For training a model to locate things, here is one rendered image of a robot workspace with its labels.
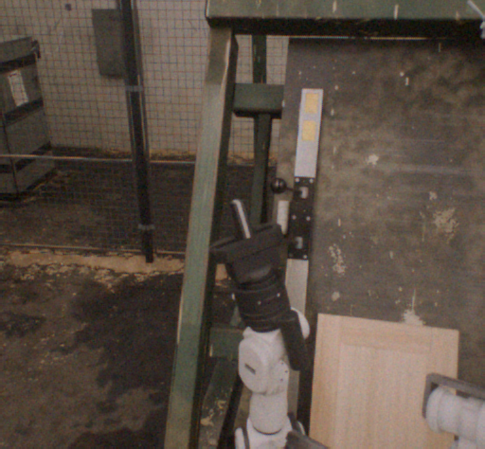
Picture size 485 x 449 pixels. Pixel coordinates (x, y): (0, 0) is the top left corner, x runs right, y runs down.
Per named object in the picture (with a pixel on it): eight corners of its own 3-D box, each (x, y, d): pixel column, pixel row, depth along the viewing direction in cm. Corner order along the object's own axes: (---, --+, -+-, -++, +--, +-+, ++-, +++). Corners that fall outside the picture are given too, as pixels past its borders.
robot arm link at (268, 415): (295, 361, 95) (288, 424, 105) (242, 367, 94) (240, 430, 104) (310, 409, 86) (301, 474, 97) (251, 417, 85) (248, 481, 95)
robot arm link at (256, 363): (272, 308, 88) (268, 360, 95) (237, 334, 83) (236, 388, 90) (300, 327, 85) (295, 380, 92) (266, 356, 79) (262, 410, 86)
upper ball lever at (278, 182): (297, 201, 120) (265, 192, 110) (299, 186, 121) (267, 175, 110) (312, 201, 118) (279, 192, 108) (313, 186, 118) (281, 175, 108)
